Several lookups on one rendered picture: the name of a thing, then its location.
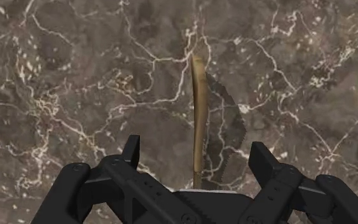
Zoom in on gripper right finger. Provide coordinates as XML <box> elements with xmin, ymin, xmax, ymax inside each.
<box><xmin>238</xmin><ymin>141</ymin><xmax>358</xmax><ymax>224</ymax></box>

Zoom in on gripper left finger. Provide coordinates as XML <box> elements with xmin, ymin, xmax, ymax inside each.
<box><xmin>31</xmin><ymin>134</ymin><xmax>198</xmax><ymax>224</ymax></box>

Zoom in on tan curved wooden utensil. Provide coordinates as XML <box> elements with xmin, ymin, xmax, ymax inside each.
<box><xmin>191</xmin><ymin>55</ymin><xmax>209</xmax><ymax>189</ymax></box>

